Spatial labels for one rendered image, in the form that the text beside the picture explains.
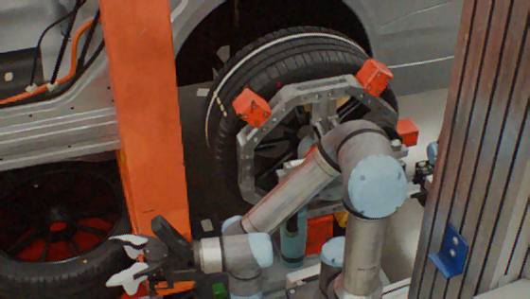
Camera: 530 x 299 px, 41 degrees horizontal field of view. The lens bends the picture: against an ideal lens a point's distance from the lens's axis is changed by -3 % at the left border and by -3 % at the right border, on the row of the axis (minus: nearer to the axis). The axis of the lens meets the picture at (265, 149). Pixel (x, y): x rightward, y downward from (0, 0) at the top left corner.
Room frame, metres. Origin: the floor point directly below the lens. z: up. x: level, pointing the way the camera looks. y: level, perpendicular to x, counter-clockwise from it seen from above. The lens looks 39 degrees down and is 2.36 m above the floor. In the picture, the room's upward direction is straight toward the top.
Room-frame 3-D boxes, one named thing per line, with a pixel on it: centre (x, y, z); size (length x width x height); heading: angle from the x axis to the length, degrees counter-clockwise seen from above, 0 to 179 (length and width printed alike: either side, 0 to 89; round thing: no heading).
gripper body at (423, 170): (1.73, -0.54, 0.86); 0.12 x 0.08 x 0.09; 107
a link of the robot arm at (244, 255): (1.07, 0.04, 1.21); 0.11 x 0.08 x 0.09; 98
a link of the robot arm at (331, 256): (1.24, -0.20, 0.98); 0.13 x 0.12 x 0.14; 8
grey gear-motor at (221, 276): (1.94, 0.22, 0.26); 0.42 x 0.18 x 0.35; 17
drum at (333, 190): (1.80, -0.20, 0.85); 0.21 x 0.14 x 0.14; 17
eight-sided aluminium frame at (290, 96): (1.87, -0.18, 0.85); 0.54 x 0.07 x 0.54; 107
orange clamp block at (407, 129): (1.97, -0.48, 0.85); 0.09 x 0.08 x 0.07; 107
